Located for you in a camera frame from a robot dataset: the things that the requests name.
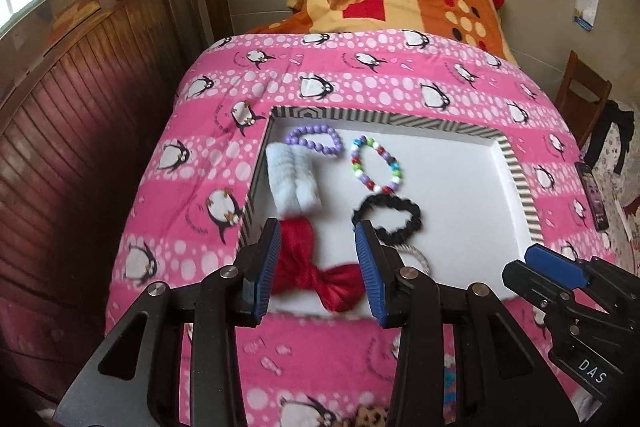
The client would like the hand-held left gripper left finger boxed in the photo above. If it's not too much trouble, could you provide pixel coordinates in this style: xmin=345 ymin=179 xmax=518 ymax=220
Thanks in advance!
xmin=52 ymin=218 xmax=283 ymax=427

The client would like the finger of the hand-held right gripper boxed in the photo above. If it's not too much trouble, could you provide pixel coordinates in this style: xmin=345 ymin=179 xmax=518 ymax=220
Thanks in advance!
xmin=524 ymin=243 xmax=593 ymax=290
xmin=501 ymin=259 xmax=571 ymax=310

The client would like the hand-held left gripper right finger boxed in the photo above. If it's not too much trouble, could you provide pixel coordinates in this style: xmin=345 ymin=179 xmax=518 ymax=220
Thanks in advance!
xmin=354 ymin=219 xmax=576 ymax=427

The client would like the red velvet hair bow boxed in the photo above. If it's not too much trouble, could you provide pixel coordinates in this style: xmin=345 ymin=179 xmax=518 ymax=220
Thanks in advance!
xmin=272 ymin=217 xmax=368 ymax=312

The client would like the clear bead bracelet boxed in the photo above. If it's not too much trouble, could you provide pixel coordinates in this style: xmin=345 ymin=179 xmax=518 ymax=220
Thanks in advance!
xmin=397 ymin=243 xmax=432 ymax=275

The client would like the black scrunchie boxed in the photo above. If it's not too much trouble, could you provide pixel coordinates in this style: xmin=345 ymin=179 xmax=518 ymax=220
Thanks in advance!
xmin=351 ymin=193 xmax=423 ymax=248

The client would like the white fuzzy hair accessory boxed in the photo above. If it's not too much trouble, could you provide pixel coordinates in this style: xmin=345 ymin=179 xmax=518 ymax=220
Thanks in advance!
xmin=265 ymin=142 xmax=322 ymax=214

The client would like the striped cardboard box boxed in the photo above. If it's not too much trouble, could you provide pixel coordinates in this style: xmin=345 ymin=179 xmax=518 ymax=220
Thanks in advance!
xmin=242 ymin=104 xmax=543 ymax=320

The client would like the multicolour bead bracelet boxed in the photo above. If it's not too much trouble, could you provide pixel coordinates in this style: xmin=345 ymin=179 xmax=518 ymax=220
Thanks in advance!
xmin=350 ymin=135 xmax=403 ymax=195

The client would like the purple bead bracelet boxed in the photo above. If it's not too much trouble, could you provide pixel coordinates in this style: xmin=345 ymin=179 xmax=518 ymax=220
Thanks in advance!
xmin=286 ymin=124 xmax=345 ymax=156

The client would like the black smartphone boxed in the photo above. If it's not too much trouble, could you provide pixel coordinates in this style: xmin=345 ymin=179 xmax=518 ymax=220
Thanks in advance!
xmin=575 ymin=161 xmax=610 ymax=232

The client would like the floral bedsheet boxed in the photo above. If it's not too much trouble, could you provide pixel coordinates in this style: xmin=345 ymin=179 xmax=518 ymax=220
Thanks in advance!
xmin=582 ymin=127 xmax=640 ymax=268

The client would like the black garment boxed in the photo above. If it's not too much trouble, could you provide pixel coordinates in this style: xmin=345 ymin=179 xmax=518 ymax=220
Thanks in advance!
xmin=582 ymin=101 xmax=636 ymax=175

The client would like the brown wooden chair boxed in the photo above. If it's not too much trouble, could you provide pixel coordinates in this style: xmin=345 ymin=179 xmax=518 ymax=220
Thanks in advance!
xmin=552 ymin=51 xmax=613 ymax=150

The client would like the pink penguin print blanket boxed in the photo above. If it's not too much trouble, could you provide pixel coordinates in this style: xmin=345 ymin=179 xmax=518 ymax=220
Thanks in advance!
xmin=102 ymin=32 xmax=621 ymax=427

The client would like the brown wooden door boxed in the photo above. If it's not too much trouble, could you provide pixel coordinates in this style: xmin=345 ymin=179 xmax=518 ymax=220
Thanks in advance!
xmin=0 ymin=0 xmax=201 ymax=408

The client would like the leopard print hair tie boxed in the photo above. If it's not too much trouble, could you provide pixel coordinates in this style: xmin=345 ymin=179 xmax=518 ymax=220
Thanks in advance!
xmin=352 ymin=404 xmax=388 ymax=427

